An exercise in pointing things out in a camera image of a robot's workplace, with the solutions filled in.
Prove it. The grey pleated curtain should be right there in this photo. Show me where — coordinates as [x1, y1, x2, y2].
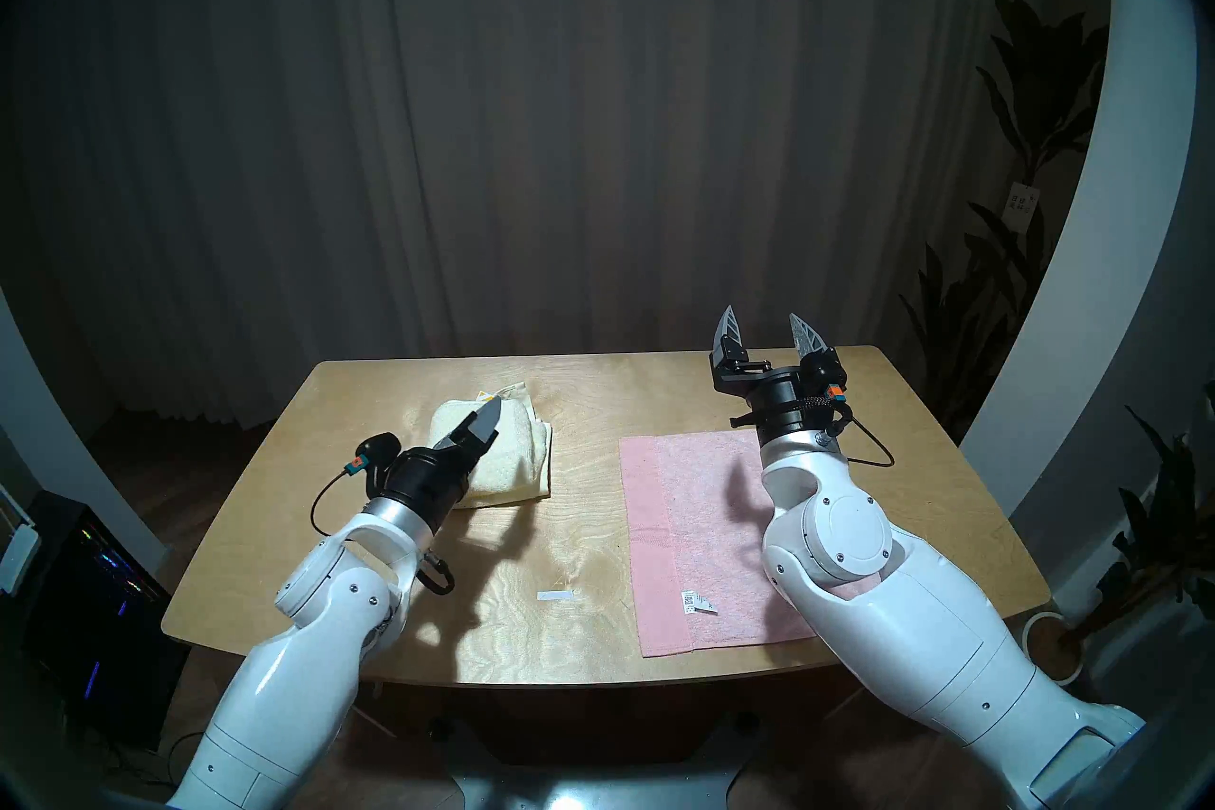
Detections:
[9, 0, 1112, 429]

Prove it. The white round plant pot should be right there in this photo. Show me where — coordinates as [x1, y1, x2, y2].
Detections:
[1023, 611, 1085, 686]

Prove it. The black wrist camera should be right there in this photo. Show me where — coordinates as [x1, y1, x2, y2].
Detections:
[805, 351, 848, 399]
[346, 432, 402, 477]

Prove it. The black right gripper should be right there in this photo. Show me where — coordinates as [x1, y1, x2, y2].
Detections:
[712, 305, 843, 448]

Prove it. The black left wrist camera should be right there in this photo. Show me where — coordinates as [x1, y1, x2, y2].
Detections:
[346, 432, 402, 477]

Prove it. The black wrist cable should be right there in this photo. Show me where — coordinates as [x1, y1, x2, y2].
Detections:
[729, 410, 895, 469]
[311, 468, 457, 596]

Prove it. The black computer tower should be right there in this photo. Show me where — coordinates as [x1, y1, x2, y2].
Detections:
[19, 490, 191, 752]

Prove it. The pink terry towel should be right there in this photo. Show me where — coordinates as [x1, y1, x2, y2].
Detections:
[619, 428, 898, 659]

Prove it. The tall dark leafy plant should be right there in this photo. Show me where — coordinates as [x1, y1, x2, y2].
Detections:
[897, 0, 1112, 444]

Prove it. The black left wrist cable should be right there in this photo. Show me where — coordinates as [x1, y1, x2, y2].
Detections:
[311, 468, 457, 596]

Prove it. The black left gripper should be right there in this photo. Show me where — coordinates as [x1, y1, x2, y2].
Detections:
[380, 396, 502, 536]

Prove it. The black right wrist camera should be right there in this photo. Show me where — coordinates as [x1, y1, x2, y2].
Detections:
[805, 351, 848, 399]

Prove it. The cream textured towel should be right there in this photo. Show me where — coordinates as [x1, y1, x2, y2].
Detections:
[418, 381, 553, 510]

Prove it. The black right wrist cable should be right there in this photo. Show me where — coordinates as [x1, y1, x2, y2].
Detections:
[729, 410, 895, 469]

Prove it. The dark plant in white pot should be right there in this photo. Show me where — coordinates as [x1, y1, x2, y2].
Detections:
[1073, 381, 1215, 643]

